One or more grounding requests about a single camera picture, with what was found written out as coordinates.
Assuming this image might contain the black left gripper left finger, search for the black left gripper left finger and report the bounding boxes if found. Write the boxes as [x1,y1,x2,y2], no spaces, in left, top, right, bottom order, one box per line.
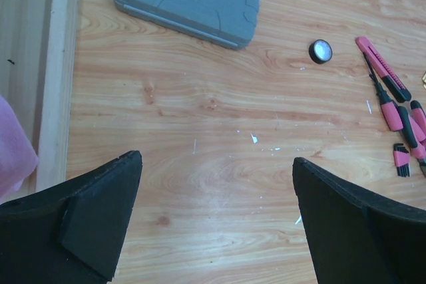
[1,150,142,283]

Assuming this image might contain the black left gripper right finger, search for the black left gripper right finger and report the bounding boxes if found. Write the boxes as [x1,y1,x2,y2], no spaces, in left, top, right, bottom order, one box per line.
[292,158,425,283]

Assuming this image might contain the pink hex key set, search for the pink hex key set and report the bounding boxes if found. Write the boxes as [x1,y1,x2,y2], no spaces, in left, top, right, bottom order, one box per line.
[393,143,410,178]

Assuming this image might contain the pink shirt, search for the pink shirt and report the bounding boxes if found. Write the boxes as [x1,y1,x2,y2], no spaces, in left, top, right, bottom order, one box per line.
[1,96,38,203]

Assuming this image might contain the pink black screwdriver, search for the pink black screwdriver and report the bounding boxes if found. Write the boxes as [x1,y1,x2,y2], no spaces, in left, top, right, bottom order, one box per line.
[363,53,403,132]

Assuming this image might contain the pink utility knife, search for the pink utility knife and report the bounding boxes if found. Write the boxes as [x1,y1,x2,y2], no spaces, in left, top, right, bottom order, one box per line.
[355,36,411,103]

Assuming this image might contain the yellow patterned cloth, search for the yellow patterned cloth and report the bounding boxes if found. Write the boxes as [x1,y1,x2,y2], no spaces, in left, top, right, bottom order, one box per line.
[422,72,426,89]

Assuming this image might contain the black electrical tape roll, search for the black electrical tape roll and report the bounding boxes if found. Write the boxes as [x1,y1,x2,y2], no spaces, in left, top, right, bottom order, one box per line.
[308,39,333,65]

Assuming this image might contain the wooden clothes rack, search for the wooden clothes rack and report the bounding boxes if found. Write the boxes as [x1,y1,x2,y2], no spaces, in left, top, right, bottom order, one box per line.
[1,0,79,198]

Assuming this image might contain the pink handled pliers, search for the pink handled pliers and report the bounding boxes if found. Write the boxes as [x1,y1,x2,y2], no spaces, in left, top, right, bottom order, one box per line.
[397,106,425,176]

